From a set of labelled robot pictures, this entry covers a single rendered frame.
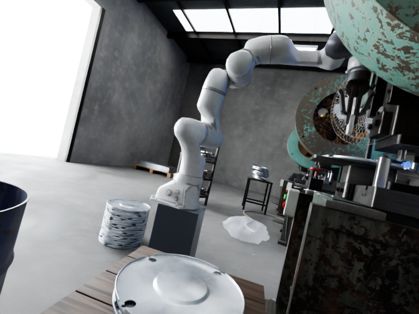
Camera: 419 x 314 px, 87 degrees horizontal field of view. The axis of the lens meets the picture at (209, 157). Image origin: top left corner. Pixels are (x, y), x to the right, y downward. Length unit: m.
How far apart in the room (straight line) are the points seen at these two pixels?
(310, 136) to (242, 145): 5.55
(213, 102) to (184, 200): 0.44
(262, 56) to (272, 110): 6.90
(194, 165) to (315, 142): 1.56
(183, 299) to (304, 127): 2.02
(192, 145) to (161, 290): 0.57
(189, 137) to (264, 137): 6.82
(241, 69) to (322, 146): 1.53
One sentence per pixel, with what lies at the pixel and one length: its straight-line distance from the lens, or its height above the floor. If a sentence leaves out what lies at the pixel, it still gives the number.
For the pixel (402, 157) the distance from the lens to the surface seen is 1.01.
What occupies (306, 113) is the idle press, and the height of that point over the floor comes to 1.33.
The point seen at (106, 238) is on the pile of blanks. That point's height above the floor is 0.04.
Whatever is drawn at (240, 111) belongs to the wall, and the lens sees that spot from 8.00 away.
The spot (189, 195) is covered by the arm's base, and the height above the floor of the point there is 0.51.
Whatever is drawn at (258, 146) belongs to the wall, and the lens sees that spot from 7.65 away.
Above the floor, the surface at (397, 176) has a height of 0.76.
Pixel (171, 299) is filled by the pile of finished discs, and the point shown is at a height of 0.38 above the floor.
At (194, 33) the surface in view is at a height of 4.26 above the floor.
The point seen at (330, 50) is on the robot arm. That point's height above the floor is 1.19.
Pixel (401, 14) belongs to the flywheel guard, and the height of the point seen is 1.02.
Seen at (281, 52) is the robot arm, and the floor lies 1.16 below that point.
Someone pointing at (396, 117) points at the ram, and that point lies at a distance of 0.97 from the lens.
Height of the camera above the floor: 0.67
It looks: 1 degrees up
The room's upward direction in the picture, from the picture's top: 13 degrees clockwise
